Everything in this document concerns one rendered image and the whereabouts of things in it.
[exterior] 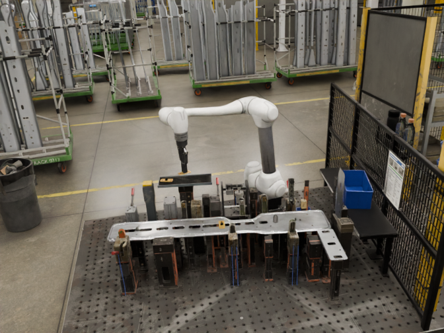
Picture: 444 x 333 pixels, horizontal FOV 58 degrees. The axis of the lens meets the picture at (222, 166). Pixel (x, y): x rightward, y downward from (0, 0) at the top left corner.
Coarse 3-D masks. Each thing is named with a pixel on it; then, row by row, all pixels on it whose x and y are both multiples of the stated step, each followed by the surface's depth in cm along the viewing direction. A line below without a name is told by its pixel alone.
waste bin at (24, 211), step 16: (0, 160) 440; (16, 160) 446; (0, 176) 403; (16, 176) 410; (32, 176) 431; (0, 192) 412; (16, 192) 418; (32, 192) 435; (0, 208) 426; (16, 208) 425; (32, 208) 438; (16, 224) 433; (32, 224) 442
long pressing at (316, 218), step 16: (128, 224) 260; (144, 224) 259; (160, 224) 258; (176, 224) 257; (192, 224) 256; (208, 224) 256; (240, 224) 254; (256, 224) 253; (272, 224) 252; (288, 224) 251; (304, 224) 250; (320, 224) 250; (112, 240) 245
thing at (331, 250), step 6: (318, 234) 240; (324, 234) 240; (330, 234) 240; (324, 240) 234; (330, 240) 234; (336, 240) 234; (324, 246) 229; (330, 246) 229; (336, 246) 229; (330, 252) 224; (336, 252) 224; (342, 252) 224; (330, 258) 219; (336, 258) 219; (342, 258) 219
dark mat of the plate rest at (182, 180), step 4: (176, 176) 283; (180, 176) 282; (184, 176) 282; (188, 176) 282; (192, 176) 282; (196, 176) 281; (200, 176) 281; (204, 176) 281; (208, 176) 280; (160, 180) 278; (172, 180) 278; (176, 180) 277; (180, 180) 277; (184, 180) 277; (188, 180) 276; (192, 180) 276; (196, 180) 276; (200, 180) 276; (204, 180) 275; (208, 180) 275; (160, 184) 273; (164, 184) 273; (168, 184) 273
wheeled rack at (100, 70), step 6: (84, 24) 1032; (102, 24) 1013; (24, 36) 978; (30, 60) 1003; (96, 66) 1130; (102, 66) 1125; (108, 66) 1058; (60, 72) 1062; (78, 72) 1051; (84, 72) 1055; (96, 72) 1058; (102, 72) 1057; (48, 78) 1027; (108, 78) 1072
